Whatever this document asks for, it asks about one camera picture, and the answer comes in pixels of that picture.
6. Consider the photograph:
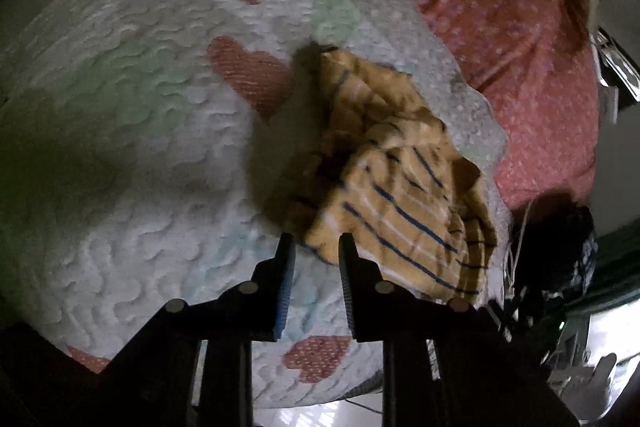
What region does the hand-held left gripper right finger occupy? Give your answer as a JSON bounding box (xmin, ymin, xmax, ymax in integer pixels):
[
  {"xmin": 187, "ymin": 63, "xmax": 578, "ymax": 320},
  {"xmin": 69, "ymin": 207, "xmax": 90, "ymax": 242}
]
[{"xmin": 338, "ymin": 232, "xmax": 581, "ymax": 427}]

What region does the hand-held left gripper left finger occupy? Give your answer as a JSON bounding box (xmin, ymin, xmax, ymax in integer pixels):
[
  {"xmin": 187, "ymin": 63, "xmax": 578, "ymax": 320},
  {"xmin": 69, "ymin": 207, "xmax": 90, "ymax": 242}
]
[{"xmin": 97, "ymin": 232, "xmax": 297, "ymax": 427}]

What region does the yellow striped shirt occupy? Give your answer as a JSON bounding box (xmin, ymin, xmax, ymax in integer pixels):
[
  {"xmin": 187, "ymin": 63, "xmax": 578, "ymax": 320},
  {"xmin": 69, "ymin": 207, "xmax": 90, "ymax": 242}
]
[{"xmin": 286, "ymin": 46, "xmax": 501, "ymax": 310}]

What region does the white quilted heart blanket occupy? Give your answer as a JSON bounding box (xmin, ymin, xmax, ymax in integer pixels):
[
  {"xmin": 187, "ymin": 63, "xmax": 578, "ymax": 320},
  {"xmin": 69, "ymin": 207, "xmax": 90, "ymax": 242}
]
[{"xmin": 0, "ymin": 0, "xmax": 513, "ymax": 410}]

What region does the red floral bed sheet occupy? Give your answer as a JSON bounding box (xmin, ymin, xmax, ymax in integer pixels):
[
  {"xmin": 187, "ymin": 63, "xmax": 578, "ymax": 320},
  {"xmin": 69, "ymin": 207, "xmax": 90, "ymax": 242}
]
[{"xmin": 92, "ymin": 0, "xmax": 601, "ymax": 212}]

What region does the white cord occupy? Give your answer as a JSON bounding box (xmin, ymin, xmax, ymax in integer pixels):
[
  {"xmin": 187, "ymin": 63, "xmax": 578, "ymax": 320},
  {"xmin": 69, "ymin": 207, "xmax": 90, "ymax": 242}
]
[{"xmin": 504, "ymin": 199, "xmax": 535, "ymax": 308}]

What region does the dark bundle with cables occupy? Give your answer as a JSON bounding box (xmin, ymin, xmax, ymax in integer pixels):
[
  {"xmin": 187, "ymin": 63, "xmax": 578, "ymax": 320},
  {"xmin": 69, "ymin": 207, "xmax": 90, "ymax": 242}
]
[{"xmin": 515, "ymin": 194, "xmax": 598, "ymax": 295}]

